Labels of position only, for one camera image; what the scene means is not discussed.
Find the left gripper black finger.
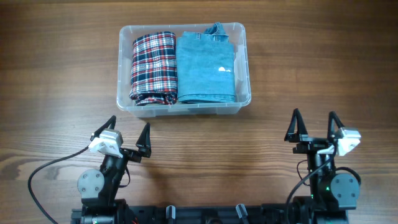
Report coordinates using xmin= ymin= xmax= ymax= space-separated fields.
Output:
xmin=136 ymin=123 xmax=152 ymax=158
xmin=91 ymin=115 xmax=116 ymax=139

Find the blue denim cloth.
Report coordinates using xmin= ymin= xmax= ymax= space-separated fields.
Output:
xmin=176 ymin=22 xmax=236 ymax=104

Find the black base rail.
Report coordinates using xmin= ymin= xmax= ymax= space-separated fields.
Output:
xmin=70 ymin=203 xmax=349 ymax=224

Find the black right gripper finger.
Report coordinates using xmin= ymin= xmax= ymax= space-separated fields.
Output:
xmin=284 ymin=108 xmax=308 ymax=142
xmin=327 ymin=111 xmax=344 ymax=140

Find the clear plastic storage container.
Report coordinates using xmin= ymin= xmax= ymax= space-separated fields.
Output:
xmin=116 ymin=22 xmax=251 ymax=118

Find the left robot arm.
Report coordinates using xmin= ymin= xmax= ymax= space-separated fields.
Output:
xmin=71 ymin=116 xmax=315 ymax=224

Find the red plaid cloth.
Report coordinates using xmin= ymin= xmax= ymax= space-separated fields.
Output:
xmin=129 ymin=31 xmax=178 ymax=106

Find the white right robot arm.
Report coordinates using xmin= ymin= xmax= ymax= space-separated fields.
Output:
xmin=284 ymin=108 xmax=361 ymax=223

